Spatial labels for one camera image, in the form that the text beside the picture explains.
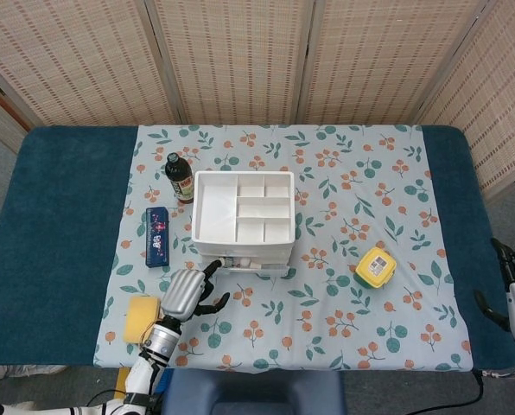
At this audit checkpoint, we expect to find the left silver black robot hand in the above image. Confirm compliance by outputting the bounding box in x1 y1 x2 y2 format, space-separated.
160 258 232 322

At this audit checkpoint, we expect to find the yellow green sponge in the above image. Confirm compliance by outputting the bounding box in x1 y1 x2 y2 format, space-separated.
123 295 162 346

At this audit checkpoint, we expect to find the dark blue rectangular carton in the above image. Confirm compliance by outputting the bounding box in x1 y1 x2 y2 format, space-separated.
144 206 171 268

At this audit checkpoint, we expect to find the floral print tablecloth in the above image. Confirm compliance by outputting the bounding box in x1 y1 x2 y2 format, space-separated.
92 124 475 374

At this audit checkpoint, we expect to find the dark glass sauce bottle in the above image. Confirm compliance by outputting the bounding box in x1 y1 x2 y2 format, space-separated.
164 152 196 205

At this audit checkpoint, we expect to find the teal table cover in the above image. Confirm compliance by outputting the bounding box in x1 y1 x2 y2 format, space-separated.
0 124 515 368

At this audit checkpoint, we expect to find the green tub with yellow lid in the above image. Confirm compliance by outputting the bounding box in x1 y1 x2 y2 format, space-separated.
353 246 397 290

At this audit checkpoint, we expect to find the black power cable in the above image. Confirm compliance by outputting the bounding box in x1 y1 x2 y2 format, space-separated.
406 369 486 415

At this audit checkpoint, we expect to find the white plastic drawer organizer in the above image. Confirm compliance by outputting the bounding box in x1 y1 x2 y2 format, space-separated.
191 170 296 278

